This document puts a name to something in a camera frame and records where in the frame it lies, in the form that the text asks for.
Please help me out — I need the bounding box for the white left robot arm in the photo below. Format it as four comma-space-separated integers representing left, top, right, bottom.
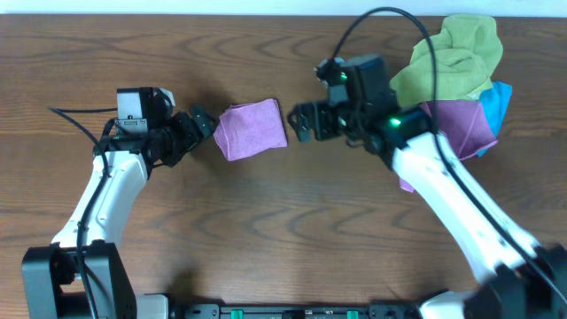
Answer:
21, 105, 219, 318

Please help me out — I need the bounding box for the purple microfiber cloth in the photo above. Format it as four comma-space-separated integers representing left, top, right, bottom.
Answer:
214, 98, 288, 161

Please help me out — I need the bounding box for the green microfiber cloth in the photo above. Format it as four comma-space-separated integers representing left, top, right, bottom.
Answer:
390, 14, 503, 107

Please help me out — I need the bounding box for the purple crumpled cloth in pile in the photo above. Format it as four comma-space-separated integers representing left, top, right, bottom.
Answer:
398, 99, 499, 193

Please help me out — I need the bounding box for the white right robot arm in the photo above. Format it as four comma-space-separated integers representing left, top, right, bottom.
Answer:
287, 101, 566, 318

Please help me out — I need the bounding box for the blue microfiber cloth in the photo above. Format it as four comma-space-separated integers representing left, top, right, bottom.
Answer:
479, 81, 513, 137

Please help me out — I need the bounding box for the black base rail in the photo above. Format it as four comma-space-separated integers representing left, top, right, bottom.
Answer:
169, 303, 422, 319

